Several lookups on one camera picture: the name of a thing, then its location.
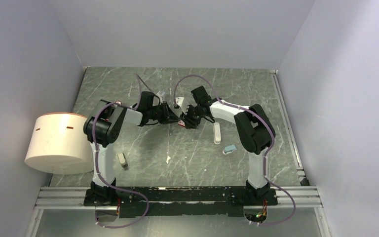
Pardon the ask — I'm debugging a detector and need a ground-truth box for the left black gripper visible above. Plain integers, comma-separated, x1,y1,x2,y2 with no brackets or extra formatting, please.
148,101,180,124

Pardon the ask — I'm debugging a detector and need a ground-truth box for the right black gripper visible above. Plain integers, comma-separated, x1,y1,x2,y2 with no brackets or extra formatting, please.
179,104,203,129

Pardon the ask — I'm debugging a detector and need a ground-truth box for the long white stapler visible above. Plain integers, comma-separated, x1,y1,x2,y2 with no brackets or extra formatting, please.
213,122,222,145

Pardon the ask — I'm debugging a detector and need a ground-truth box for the small blue stapler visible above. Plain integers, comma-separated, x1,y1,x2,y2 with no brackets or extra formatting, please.
223,145,237,155

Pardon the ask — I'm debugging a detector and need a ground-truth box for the small beige stapler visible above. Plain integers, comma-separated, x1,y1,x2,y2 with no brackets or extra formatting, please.
117,153,128,169

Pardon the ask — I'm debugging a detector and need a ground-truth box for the red staple box sleeve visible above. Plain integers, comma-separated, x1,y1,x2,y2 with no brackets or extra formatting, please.
178,120,186,127

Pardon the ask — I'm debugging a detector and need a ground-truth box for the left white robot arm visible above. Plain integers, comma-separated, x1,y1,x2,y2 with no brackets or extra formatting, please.
83,91,179,205

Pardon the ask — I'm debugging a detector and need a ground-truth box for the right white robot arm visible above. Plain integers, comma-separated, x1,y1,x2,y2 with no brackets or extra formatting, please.
174,86,276,204

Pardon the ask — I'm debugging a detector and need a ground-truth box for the white cylindrical container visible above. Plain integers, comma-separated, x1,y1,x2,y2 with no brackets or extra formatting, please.
25,113,94,174

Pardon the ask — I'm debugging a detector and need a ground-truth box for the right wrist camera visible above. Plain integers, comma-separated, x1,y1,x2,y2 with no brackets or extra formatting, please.
175,97,188,114

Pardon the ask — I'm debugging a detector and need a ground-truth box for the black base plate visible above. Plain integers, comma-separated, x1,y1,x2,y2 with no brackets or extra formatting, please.
83,184,278,218

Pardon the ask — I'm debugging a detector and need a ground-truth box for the aluminium frame rail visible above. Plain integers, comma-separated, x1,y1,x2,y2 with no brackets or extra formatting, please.
35,186,323,210

